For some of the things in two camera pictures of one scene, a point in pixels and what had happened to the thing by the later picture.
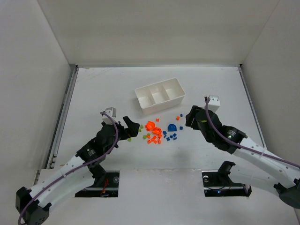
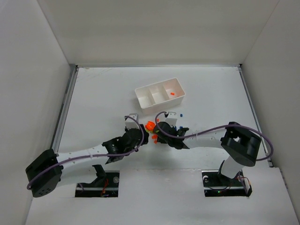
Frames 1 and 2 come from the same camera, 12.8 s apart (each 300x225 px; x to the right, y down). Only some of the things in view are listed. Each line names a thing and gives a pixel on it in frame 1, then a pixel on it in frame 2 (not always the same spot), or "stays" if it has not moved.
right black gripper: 193,118 -> 159,135
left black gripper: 122,132 -> 141,134
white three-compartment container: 160,96 stays
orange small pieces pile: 150,125 stays
